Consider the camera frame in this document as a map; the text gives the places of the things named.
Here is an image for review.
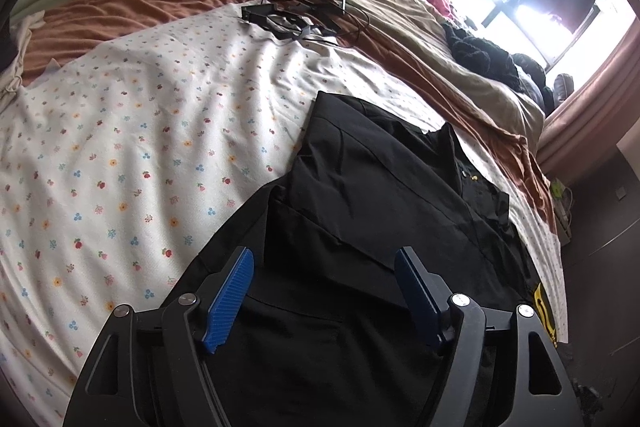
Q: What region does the white power strip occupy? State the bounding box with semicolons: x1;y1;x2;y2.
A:
549;177;574;239

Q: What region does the black frame device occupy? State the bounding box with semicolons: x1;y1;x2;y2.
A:
241;0;347;41

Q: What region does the dark padded jacket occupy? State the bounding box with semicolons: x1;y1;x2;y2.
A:
510;53;555;114

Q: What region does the white floral bed sheet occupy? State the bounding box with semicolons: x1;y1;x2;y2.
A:
0;0;569;427

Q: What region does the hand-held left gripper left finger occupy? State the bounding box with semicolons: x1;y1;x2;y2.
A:
62;247;256;427

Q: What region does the pink curtain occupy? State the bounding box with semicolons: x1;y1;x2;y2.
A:
536;4;640;184

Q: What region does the white cabinet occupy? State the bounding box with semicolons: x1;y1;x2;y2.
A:
616;126;640;170

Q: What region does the black knitted clothes pile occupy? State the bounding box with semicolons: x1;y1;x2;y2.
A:
442;22;523;94

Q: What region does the beige duvet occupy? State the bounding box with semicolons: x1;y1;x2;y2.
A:
277;0;546;158

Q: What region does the black cables and device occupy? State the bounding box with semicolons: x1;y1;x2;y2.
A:
260;0;373;46

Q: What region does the white cloth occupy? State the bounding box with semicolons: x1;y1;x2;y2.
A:
0;9;47;108

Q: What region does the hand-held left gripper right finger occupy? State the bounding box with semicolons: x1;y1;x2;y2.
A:
394;247;584;427

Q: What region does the black shirt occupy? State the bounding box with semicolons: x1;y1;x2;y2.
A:
165;91;560;427

